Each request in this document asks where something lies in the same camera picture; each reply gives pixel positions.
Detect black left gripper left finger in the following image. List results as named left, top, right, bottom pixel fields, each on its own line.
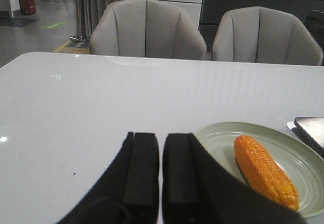
left=59, top=132, right=159, bottom=223

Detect digital kitchen scale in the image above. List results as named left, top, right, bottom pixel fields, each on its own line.
left=287, top=117, right=323, bottom=158

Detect metal stanchion post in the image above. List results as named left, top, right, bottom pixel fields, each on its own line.
left=70, top=0, right=89, bottom=42

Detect light green plate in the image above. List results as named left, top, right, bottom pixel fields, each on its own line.
left=195, top=122, right=323, bottom=223

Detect left grey upholstered chair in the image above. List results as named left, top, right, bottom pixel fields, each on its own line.
left=89, top=0, right=207, bottom=60

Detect orange corn cob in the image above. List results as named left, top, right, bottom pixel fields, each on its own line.
left=234, top=135, right=299, bottom=211

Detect right grey upholstered chair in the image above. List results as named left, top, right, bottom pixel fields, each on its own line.
left=211, top=7, right=323, bottom=66

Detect grey upholstered chair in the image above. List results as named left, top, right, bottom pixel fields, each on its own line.
left=211, top=7, right=323, bottom=66
left=89, top=0, right=207, bottom=60

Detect red trash bin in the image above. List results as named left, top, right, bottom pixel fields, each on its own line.
left=19, top=0, right=36, bottom=15

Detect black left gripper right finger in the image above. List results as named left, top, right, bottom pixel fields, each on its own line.
left=162, top=133, right=306, bottom=223

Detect dark grey counter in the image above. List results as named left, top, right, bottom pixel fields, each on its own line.
left=199, top=0, right=323, bottom=52

